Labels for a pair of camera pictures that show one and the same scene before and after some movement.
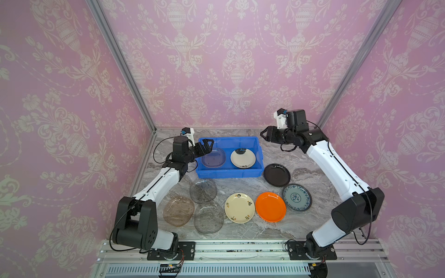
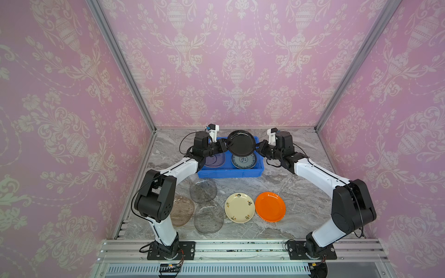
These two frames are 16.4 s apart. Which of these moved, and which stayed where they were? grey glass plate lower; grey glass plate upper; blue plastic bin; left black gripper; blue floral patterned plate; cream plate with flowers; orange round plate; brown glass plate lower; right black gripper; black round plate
Moved: black round plate; blue floral patterned plate; right black gripper; left black gripper
Stayed: brown glass plate lower; blue plastic bin; grey glass plate upper; grey glass plate lower; cream plate with flowers; orange round plate
